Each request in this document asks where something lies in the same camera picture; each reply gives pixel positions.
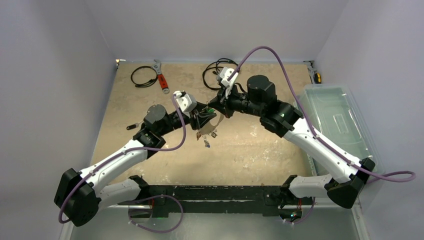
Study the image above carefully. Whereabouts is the black coiled cable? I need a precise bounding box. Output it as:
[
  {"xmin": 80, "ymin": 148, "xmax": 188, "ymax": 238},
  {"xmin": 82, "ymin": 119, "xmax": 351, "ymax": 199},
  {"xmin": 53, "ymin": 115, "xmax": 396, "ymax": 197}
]
[
  {"xmin": 202, "ymin": 57, "xmax": 241, "ymax": 91},
  {"xmin": 130, "ymin": 65, "xmax": 159, "ymax": 89}
]

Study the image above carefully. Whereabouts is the red handled adjustable wrench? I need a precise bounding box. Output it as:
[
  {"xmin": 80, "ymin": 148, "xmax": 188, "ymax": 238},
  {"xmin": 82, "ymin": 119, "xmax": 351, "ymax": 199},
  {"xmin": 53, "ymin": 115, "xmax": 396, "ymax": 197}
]
[{"xmin": 152, "ymin": 59, "xmax": 170, "ymax": 94}]

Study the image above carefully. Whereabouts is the clear plastic storage bin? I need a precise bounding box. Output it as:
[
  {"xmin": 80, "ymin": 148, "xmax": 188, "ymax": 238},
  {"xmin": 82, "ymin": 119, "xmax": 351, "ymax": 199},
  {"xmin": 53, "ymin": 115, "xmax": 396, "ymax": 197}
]
[{"xmin": 298, "ymin": 84, "xmax": 385, "ymax": 174}]

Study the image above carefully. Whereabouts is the yellow black clamp tool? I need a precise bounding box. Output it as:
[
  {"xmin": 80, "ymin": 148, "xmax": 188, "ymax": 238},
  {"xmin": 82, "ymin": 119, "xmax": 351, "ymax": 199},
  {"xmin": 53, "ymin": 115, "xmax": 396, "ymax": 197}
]
[{"xmin": 303, "ymin": 60, "xmax": 322, "ymax": 84}]

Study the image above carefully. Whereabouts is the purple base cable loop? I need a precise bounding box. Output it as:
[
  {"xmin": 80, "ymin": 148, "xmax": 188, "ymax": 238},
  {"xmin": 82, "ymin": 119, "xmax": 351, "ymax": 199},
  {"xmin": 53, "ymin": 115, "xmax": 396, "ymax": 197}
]
[{"xmin": 127, "ymin": 194, "xmax": 185, "ymax": 234}]

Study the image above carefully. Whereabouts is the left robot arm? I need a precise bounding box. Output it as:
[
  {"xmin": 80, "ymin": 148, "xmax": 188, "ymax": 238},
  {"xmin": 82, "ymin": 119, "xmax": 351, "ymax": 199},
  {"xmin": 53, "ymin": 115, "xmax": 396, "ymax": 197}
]
[{"xmin": 53, "ymin": 100, "xmax": 216, "ymax": 227}]

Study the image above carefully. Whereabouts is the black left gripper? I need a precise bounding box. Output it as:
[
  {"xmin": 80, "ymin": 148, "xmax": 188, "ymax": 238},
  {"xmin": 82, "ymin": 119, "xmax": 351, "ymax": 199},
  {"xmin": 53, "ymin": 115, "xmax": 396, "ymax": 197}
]
[{"xmin": 158, "ymin": 101, "xmax": 216, "ymax": 136}]

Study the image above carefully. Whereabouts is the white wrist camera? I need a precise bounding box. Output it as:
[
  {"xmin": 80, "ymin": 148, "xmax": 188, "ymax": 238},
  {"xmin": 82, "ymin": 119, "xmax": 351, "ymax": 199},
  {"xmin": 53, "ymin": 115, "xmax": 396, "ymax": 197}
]
[
  {"xmin": 173, "ymin": 90, "xmax": 197, "ymax": 116},
  {"xmin": 216, "ymin": 67, "xmax": 239, "ymax": 99}
]

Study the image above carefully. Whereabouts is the black coiled cable right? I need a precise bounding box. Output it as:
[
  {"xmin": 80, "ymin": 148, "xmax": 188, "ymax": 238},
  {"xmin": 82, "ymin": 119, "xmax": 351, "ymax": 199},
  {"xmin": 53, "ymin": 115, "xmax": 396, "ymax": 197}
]
[{"xmin": 202, "ymin": 57, "xmax": 241, "ymax": 91}]

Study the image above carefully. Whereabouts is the metal key organizer ring plate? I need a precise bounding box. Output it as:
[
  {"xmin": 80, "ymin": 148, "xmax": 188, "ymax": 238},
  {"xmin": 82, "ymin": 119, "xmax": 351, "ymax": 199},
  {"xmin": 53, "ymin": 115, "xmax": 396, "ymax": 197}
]
[{"xmin": 196, "ymin": 114, "xmax": 225, "ymax": 148}]

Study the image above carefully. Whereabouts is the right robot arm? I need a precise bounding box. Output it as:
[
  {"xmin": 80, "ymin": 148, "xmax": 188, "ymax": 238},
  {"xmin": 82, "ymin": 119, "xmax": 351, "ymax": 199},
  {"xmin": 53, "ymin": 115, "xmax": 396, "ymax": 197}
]
[{"xmin": 208, "ymin": 75, "xmax": 375, "ymax": 209}]

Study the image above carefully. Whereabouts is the black coiled cable left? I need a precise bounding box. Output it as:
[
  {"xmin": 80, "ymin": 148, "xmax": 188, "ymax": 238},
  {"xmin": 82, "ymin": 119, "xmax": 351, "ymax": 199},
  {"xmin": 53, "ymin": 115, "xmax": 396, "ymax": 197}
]
[{"xmin": 130, "ymin": 65, "xmax": 159, "ymax": 89}]

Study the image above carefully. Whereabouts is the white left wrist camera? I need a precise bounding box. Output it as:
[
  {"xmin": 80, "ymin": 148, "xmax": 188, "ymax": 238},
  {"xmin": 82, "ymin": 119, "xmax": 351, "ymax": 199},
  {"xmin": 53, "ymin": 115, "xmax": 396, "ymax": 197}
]
[{"xmin": 173, "ymin": 90, "xmax": 197, "ymax": 116}]

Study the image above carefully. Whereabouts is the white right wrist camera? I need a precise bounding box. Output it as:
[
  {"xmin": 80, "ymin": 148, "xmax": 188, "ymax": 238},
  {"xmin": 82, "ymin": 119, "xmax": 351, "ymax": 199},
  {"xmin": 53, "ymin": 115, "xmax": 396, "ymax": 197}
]
[{"xmin": 216, "ymin": 67, "xmax": 239, "ymax": 99}]

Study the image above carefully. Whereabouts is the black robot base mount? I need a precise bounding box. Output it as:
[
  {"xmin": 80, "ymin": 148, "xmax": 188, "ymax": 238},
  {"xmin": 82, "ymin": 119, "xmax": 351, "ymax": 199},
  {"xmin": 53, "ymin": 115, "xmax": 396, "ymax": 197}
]
[{"xmin": 130, "ymin": 175, "xmax": 313, "ymax": 218}]

